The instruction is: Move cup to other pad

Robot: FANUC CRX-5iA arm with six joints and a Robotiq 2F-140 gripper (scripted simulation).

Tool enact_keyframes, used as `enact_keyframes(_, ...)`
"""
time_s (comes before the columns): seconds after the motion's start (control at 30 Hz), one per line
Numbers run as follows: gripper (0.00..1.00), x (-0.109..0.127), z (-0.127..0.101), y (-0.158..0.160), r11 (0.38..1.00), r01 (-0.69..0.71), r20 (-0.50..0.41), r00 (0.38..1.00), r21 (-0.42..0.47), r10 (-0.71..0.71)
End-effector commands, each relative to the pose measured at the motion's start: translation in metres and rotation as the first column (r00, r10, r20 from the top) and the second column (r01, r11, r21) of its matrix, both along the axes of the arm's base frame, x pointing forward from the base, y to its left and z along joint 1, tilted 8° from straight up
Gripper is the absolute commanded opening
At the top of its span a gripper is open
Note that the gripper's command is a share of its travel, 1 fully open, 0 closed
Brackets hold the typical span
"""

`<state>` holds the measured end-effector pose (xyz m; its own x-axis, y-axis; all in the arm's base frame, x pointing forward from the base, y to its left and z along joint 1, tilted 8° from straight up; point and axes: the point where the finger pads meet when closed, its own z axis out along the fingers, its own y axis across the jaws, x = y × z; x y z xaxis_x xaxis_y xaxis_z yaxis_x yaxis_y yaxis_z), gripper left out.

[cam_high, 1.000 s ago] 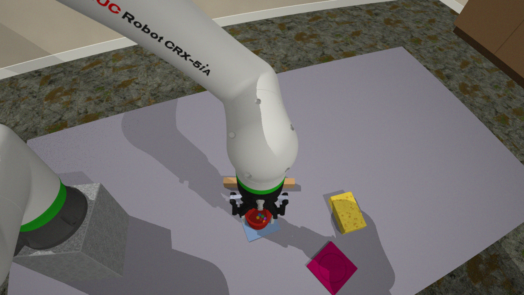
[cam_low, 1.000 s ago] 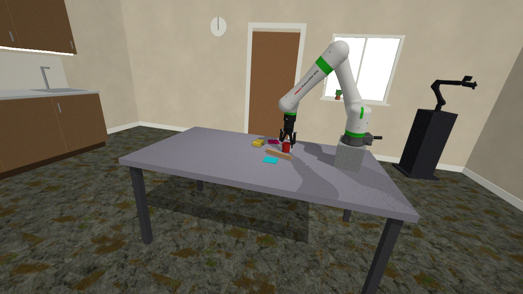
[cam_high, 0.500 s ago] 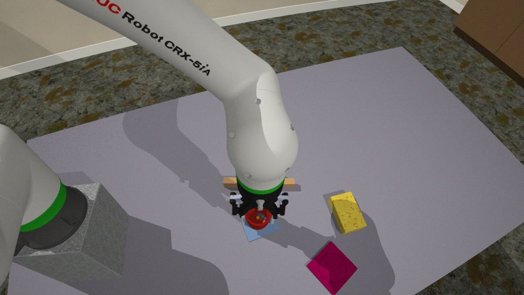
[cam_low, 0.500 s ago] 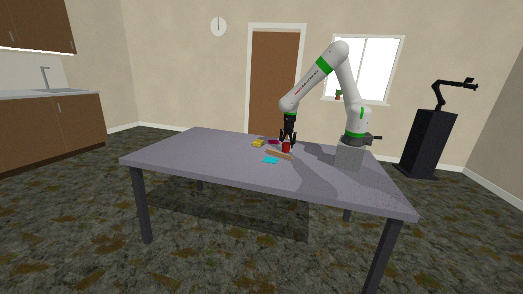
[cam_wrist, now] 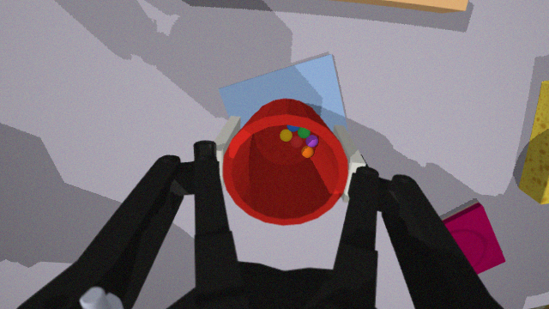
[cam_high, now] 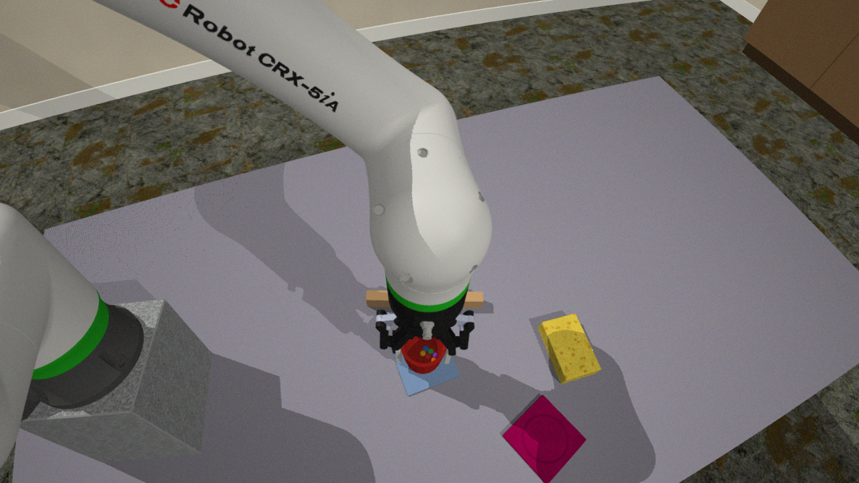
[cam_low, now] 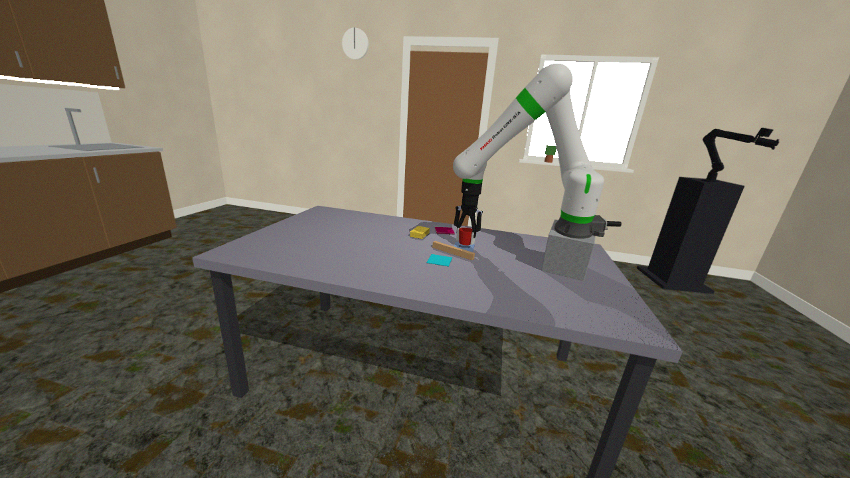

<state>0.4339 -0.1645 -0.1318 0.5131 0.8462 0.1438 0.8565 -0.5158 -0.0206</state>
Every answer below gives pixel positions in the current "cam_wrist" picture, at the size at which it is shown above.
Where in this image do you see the red cup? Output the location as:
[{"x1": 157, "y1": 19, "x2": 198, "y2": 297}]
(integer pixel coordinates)
[{"x1": 223, "y1": 99, "x2": 348, "y2": 226}]

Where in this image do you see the magenta square coaster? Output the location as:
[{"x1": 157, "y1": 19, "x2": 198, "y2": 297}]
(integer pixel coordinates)
[{"x1": 442, "y1": 202, "x2": 505, "y2": 275}]

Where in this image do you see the orange marble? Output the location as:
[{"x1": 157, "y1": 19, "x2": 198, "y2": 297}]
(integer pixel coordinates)
[{"x1": 301, "y1": 146, "x2": 314, "y2": 158}]

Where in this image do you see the green marble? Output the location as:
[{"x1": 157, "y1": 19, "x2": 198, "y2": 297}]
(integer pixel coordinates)
[{"x1": 298, "y1": 127, "x2": 311, "y2": 138}]

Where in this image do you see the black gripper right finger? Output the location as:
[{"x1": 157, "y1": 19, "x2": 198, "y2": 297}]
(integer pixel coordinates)
[{"x1": 324, "y1": 124, "x2": 503, "y2": 309}]

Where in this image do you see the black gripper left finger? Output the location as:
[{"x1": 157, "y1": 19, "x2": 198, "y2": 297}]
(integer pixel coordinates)
[{"x1": 16, "y1": 116, "x2": 250, "y2": 309}]

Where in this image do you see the red marble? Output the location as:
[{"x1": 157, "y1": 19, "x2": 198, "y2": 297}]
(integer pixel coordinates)
[{"x1": 290, "y1": 136, "x2": 303, "y2": 148}]

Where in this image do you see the yellow sponge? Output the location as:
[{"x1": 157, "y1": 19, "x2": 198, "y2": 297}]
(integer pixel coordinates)
[{"x1": 519, "y1": 81, "x2": 549, "y2": 204}]

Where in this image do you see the yellow marble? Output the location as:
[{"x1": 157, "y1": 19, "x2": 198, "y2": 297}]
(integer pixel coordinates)
[{"x1": 280, "y1": 130, "x2": 293, "y2": 142}]

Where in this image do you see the purple marble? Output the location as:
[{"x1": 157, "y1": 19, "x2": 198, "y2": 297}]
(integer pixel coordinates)
[{"x1": 305, "y1": 135, "x2": 318, "y2": 148}]

